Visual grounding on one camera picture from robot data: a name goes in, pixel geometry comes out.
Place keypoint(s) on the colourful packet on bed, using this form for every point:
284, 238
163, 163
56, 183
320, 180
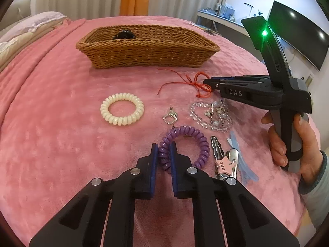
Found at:
207, 30

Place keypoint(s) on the lilac pillow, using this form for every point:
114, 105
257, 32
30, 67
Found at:
32, 23

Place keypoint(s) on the grey sleeved right forearm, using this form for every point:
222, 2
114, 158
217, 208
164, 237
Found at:
315, 195

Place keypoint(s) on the beige folded quilt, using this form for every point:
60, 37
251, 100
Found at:
15, 45

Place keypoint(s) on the silver hair clip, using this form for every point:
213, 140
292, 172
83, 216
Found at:
227, 166

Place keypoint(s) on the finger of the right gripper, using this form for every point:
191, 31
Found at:
215, 84
244, 77

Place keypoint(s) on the beige padded headboard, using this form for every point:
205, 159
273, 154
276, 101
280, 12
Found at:
16, 12

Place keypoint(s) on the right hand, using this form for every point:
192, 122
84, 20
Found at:
311, 161

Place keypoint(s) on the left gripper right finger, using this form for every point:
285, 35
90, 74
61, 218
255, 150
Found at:
225, 213

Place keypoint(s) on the pink tagged hair clip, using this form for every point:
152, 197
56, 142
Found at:
218, 152

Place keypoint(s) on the pink bed blanket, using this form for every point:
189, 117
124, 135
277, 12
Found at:
54, 139

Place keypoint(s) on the white wall desk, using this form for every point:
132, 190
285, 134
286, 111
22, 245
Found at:
217, 19

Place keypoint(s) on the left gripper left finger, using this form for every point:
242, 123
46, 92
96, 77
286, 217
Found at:
102, 212

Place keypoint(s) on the black television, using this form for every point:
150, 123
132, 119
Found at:
300, 32

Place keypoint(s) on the brown wicker basket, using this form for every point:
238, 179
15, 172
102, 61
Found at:
154, 45

